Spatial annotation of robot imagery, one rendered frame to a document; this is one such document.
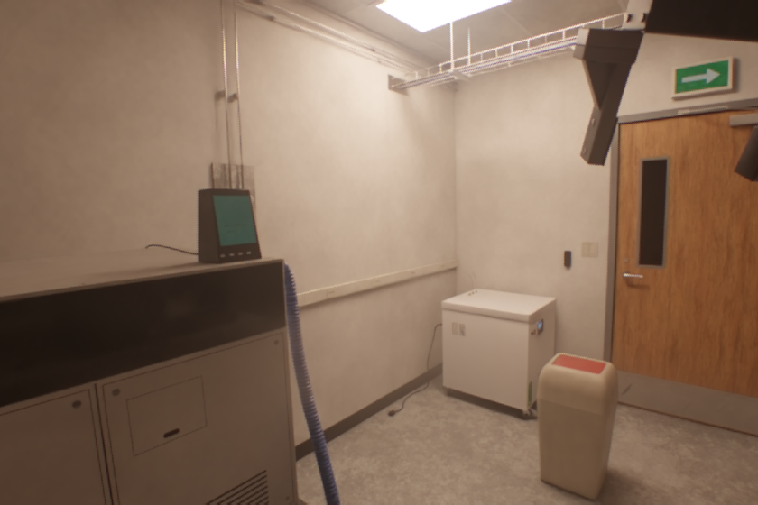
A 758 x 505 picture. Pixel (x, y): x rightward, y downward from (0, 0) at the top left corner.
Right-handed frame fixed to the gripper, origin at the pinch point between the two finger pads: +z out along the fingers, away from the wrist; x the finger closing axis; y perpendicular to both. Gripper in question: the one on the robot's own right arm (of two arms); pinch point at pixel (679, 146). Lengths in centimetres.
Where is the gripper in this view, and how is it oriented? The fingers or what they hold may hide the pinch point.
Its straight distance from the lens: 41.8
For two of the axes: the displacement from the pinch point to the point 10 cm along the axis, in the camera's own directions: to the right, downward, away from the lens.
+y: -1.7, 5.0, -8.5
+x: 9.8, 1.2, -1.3
